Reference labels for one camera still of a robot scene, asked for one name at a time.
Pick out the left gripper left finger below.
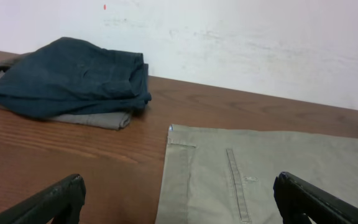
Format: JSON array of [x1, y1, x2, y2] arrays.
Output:
[[0, 174, 86, 224]]

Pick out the folded grey garment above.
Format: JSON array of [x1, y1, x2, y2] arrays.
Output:
[[0, 53, 132, 130]]

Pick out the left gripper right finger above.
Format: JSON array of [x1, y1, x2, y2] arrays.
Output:
[[273, 172, 358, 224]]

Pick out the khaki green shorts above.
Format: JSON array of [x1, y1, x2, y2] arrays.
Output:
[[156, 124, 358, 223]]

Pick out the folded navy blue shorts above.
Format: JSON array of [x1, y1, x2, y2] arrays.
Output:
[[0, 37, 152, 119]]

